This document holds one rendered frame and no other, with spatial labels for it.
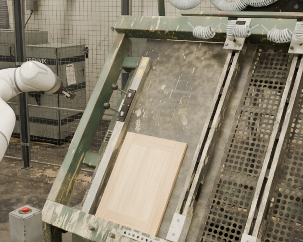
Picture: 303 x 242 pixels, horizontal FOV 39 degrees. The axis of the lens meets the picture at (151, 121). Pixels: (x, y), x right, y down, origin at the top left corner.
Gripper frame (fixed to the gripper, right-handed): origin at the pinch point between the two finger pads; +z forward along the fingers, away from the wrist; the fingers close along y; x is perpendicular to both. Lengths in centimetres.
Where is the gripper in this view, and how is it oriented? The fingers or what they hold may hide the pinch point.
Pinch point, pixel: (70, 94)
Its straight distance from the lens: 207.0
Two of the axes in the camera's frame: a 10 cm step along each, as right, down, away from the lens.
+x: -5.9, 8.1, -0.1
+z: 2.1, 1.7, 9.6
